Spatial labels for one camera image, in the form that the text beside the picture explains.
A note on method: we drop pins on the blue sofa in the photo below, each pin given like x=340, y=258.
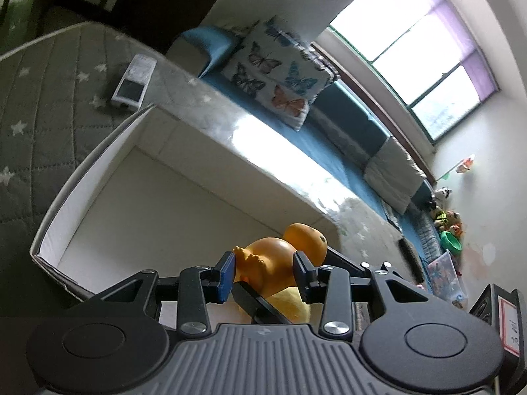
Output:
x=354, y=131

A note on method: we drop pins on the orange rubber toy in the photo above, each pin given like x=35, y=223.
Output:
x=267, y=261

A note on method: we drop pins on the grey white cushion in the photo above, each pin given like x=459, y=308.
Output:
x=393, y=173

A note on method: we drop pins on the pile of plush toys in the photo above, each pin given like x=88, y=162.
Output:
x=444, y=212

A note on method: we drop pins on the white handheld device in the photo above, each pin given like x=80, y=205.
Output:
x=131, y=82

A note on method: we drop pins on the orange fruit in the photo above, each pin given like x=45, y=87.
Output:
x=308, y=242

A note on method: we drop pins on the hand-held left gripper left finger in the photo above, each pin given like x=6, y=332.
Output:
x=225, y=277

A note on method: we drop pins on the window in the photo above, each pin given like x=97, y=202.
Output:
x=416, y=45

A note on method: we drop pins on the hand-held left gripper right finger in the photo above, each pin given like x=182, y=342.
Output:
x=302, y=275

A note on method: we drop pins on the butterfly print pillow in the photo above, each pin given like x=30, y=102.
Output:
x=319, y=59
x=274, y=78

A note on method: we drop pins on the yellow plush toy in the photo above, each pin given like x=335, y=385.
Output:
x=293, y=303

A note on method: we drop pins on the cardboard box white inside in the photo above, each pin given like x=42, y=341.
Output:
x=164, y=197

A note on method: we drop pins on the green plastic bowl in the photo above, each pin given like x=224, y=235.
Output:
x=451, y=240

